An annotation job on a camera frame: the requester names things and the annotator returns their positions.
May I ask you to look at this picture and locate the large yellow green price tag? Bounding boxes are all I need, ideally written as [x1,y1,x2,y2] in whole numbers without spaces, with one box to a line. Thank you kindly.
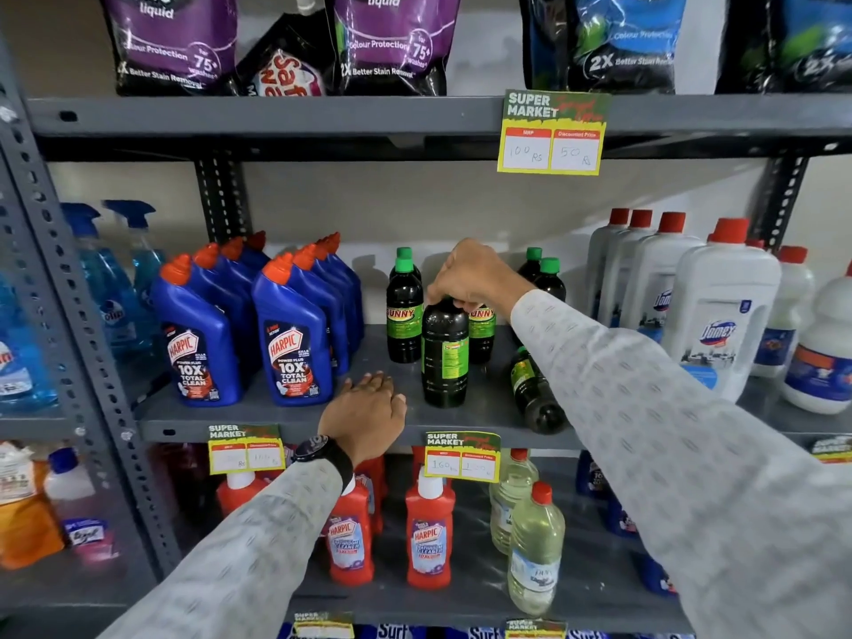
[497,89,612,176]

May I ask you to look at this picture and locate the person's right forearm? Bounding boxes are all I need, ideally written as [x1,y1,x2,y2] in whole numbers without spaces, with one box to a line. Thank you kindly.
[509,289,852,639]

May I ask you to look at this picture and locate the purple detergent pouch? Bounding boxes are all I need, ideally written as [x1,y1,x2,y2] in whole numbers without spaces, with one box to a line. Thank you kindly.
[332,0,463,98]
[98,0,240,98]

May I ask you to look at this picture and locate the person's left hand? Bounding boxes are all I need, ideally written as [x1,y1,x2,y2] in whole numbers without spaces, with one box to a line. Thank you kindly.
[318,372,408,468]

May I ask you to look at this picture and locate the row of blue detergent packets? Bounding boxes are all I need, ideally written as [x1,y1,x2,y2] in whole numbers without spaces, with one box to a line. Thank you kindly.
[278,621,673,639]

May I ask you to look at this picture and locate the black and red detergent pouch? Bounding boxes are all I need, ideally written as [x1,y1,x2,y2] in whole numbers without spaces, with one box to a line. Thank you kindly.
[234,0,335,98]

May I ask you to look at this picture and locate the orange floor cleaner bottle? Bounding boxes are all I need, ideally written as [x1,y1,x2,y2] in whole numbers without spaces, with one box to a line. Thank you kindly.
[0,442,65,571]

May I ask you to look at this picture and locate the pink bottle with blue cap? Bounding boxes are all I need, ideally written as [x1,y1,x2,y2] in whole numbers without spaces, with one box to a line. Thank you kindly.
[43,447,123,568]

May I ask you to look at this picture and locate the rows of blue toilet cleaner bottles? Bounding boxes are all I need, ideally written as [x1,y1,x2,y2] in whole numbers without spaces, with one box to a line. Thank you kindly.
[149,230,366,408]

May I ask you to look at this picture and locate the blue bottle with red label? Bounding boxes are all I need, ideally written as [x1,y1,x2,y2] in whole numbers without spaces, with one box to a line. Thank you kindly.
[575,450,608,501]
[602,489,640,540]
[632,548,681,598]

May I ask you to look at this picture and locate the red bathroom cleaner bottle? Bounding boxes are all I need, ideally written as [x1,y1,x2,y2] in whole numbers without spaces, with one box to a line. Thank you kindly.
[405,468,458,592]
[325,477,375,588]
[355,455,388,537]
[216,469,272,520]

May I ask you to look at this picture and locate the person's left forearm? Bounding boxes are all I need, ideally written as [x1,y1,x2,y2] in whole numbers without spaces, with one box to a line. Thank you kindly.
[99,458,345,639]

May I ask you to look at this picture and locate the person's right hand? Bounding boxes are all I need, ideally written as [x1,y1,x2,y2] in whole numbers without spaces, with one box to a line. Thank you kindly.
[426,238,537,324]

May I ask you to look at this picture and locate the black wristwatch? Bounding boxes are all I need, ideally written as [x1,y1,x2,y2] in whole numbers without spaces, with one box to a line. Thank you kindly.
[291,434,355,490]

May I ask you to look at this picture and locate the blue and black detergent pouch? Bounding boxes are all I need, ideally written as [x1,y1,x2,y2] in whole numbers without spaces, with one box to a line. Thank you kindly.
[715,0,852,95]
[518,0,690,95]

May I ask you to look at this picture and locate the row of white red-capped bottles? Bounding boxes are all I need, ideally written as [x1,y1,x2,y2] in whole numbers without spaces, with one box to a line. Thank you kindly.
[586,207,852,416]

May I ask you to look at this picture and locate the pale yellow bottle red cap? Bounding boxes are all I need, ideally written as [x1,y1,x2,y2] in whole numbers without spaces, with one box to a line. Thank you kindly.
[489,448,540,557]
[507,481,567,618]

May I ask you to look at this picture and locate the dark bottle with green label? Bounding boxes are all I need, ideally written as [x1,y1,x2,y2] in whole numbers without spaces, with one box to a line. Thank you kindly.
[421,296,471,409]
[510,346,568,436]

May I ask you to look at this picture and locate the blue glass cleaner spray bottle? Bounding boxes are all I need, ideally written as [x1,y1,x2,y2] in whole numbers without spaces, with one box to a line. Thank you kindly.
[0,272,59,414]
[60,202,155,370]
[102,199,167,310]

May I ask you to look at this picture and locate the grey metal shelf rack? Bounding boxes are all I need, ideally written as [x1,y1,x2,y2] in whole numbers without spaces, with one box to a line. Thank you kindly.
[0,33,852,639]

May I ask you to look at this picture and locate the small yellow green price tag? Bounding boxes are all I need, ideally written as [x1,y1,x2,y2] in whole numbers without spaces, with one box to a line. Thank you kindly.
[808,435,852,465]
[292,612,356,639]
[208,423,286,476]
[503,619,567,639]
[425,430,502,484]

